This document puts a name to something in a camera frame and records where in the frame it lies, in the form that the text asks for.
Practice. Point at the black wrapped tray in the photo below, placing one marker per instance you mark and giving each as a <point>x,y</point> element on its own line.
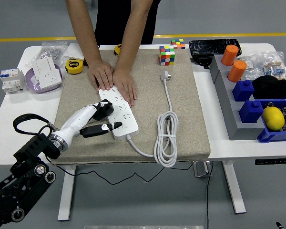
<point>212,46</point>

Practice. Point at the person's right forearm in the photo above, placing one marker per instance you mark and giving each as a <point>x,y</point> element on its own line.
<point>85,31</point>

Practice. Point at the white table leg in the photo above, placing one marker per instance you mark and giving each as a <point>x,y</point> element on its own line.
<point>66,190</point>
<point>234,188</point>

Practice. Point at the yellow lemon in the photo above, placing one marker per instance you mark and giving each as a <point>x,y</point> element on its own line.
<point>273,118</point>

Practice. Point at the white circuit breaker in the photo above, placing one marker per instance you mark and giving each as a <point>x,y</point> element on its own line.
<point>12,81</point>

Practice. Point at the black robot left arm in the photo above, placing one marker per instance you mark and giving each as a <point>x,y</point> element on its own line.
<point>26,152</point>

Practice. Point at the small puzzle cube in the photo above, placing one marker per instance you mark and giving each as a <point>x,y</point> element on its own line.
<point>178,43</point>

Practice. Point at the person's right hand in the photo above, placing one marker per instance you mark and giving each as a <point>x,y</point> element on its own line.
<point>101,74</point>

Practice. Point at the white power strip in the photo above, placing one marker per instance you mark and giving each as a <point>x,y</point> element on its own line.
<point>125,119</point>

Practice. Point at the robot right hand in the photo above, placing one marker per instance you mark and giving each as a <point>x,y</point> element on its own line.
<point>279,226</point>

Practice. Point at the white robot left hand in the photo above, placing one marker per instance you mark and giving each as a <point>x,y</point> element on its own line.
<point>76,119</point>

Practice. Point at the plastic bag of resistors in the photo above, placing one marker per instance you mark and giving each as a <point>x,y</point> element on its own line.
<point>276,65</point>

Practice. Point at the large puzzle cube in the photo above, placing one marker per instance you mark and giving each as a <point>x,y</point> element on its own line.
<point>167,56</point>

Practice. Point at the person's left hand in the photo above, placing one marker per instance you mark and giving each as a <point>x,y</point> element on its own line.
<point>125,84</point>

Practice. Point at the grey-brown mat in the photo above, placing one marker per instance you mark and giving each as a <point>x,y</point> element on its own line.
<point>145,95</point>

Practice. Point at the plastic bag of screws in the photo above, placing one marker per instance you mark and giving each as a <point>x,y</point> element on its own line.
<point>50,50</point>

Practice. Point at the grey stepped block holder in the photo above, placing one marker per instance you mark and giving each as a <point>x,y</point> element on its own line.
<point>228,107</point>

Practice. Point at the black table control panel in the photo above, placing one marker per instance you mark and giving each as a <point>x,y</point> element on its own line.
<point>272,161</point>

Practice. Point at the person's left forearm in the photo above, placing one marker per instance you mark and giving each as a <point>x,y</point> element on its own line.
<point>132,35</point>

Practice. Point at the silver box under table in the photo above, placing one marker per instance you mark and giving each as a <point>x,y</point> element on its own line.
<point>201,169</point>

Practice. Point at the purple plate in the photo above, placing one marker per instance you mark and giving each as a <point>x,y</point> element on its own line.
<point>45,90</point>

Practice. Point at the black power adapter plug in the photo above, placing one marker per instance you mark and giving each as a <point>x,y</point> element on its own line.
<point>106,113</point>

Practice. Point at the orange cylinder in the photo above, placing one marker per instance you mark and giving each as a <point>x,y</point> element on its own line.
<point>229,56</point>
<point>237,71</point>

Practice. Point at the white wall socket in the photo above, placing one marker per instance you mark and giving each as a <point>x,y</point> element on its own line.
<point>48,80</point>

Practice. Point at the yellow tape measure black face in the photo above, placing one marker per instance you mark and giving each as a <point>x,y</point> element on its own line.
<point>74,66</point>

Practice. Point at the black cloth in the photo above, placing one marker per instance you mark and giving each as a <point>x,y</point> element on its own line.
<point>271,88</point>

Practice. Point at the blue plastic bin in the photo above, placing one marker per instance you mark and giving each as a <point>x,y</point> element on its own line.
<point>271,137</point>

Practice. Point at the white square wall switch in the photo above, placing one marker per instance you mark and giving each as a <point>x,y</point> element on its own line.
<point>74,51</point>

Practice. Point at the person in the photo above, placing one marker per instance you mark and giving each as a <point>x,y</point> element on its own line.
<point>119,21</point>

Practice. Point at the white switch panel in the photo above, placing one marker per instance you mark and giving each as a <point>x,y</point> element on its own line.
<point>45,65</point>

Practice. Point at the clear plastic parts bag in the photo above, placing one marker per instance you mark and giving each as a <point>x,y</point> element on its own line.
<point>251,68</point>

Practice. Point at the blue block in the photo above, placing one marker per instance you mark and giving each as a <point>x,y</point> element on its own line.
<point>250,112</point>
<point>243,91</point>

